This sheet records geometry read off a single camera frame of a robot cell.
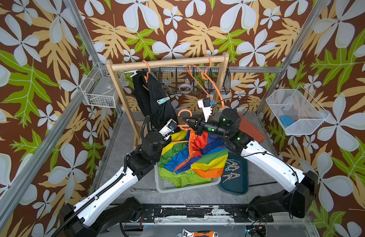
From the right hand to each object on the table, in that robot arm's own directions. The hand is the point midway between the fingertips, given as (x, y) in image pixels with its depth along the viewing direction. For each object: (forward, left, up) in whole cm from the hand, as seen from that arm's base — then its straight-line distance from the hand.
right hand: (183, 119), depth 62 cm
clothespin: (-3, -31, -39) cm, 50 cm away
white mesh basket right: (+18, -65, -13) cm, 69 cm away
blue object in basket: (+11, -57, -14) cm, 60 cm away
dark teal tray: (-11, -31, -41) cm, 52 cm away
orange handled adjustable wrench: (-37, -1, -39) cm, 54 cm away
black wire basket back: (+45, -2, -10) cm, 46 cm away
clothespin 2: (-10, -29, -39) cm, 50 cm away
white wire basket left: (+30, +49, -5) cm, 58 cm away
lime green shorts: (-14, 0, -33) cm, 35 cm away
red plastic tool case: (+26, -49, -39) cm, 68 cm away
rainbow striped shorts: (-4, -12, -24) cm, 27 cm away
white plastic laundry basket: (-16, +12, -38) cm, 43 cm away
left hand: (+4, +11, -7) cm, 14 cm away
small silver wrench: (-17, +28, -39) cm, 52 cm away
